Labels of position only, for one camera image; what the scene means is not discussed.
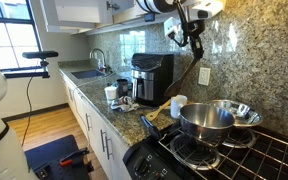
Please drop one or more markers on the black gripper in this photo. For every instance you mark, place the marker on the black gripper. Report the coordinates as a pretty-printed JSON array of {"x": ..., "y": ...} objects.
[{"x": 194, "y": 35}]

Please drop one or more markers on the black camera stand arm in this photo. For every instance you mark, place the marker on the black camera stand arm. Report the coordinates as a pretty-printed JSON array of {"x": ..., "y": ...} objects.
[{"x": 27, "y": 74}]

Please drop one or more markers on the black stereo camera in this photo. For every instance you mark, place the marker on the black stereo camera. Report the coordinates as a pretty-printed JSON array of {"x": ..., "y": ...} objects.
[{"x": 40, "y": 54}]

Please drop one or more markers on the white lower cabinets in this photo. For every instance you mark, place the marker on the white lower cabinets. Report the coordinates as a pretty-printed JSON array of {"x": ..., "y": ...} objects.
[{"x": 97, "y": 140}]

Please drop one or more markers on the black framed window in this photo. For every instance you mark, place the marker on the black framed window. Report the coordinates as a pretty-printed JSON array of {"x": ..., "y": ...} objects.
[{"x": 10, "y": 33}]

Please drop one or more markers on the kitchen sink basin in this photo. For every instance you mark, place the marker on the kitchen sink basin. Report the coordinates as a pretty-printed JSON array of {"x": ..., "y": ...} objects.
[{"x": 88, "y": 73}]

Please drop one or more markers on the white paper cup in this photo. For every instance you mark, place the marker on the white paper cup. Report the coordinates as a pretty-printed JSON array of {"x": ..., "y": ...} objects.
[{"x": 110, "y": 93}]

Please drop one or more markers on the shallow silver bowl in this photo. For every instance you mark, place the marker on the shallow silver bowl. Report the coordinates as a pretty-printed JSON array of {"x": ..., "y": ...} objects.
[{"x": 247, "y": 115}]

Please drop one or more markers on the black kitchen stove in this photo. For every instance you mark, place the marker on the black kitchen stove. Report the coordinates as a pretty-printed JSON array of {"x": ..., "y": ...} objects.
[{"x": 150, "y": 163}]

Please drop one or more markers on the white ceramic mug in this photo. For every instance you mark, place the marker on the white ceramic mug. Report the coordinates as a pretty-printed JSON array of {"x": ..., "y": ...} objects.
[{"x": 177, "y": 106}]

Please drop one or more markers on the black patterned mug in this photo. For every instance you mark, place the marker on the black patterned mug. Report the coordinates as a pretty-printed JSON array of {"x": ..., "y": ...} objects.
[{"x": 122, "y": 88}]

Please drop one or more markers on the black perforated robot cart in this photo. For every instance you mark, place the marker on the black perforated robot cart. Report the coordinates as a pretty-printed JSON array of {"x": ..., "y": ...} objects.
[{"x": 54, "y": 156}]

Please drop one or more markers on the white wall outlet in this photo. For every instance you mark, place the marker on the white wall outlet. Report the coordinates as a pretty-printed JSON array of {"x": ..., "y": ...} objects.
[{"x": 204, "y": 76}]

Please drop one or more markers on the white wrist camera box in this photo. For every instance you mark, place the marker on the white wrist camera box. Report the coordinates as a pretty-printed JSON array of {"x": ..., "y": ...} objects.
[{"x": 171, "y": 26}]

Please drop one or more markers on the black steel air fryer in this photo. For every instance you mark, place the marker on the black steel air fryer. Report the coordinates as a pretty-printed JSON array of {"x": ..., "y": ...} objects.
[{"x": 152, "y": 80}]

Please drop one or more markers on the chrome sink faucet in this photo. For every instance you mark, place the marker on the chrome sink faucet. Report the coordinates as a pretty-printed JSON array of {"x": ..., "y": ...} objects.
[{"x": 100, "y": 58}]

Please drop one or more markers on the white upper cabinet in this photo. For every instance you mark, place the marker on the white upper cabinet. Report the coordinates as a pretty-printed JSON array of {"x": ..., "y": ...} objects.
[{"x": 77, "y": 13}]

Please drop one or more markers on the deep stainless steel bowl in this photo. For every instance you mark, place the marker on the deep stainless steel bowl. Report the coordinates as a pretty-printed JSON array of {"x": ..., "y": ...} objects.
[{"x": 205, "y": 125}]

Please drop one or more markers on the patterned kitchen cloth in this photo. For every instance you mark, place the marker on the patterned kitchen cloth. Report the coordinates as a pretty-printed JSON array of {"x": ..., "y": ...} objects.
[{"x": 125, "y": 104}]

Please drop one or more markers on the light wooden spatula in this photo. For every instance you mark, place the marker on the light wooden spatula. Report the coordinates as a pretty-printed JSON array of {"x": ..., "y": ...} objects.
[{"x": 157, "y": 111}]

